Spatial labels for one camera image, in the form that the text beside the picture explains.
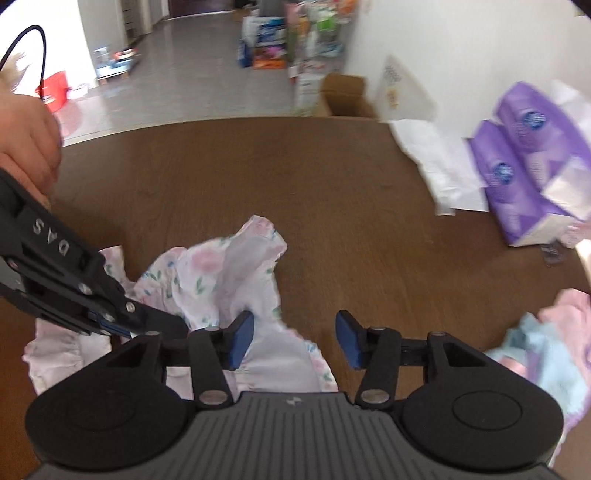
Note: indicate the brown cardboard box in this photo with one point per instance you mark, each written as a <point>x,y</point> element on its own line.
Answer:
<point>344,96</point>

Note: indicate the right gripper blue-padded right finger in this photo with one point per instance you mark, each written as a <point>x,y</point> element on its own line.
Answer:
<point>377,351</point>

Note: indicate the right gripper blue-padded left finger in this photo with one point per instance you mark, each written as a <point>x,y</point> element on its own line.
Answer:
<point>213,351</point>

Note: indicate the purple tissue pack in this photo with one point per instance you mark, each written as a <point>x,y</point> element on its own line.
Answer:
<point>524,215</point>
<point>554,152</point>

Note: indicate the person's left hand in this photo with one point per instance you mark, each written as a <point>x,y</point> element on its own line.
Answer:
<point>31,143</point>

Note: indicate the red plastic bucket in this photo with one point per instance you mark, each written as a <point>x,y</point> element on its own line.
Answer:
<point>54,91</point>

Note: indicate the pink floral child's dress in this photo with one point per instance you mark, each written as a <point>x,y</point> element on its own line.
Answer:
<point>206,285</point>

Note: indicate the pastel purple blue garment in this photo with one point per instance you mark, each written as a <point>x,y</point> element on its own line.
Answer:
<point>552,350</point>

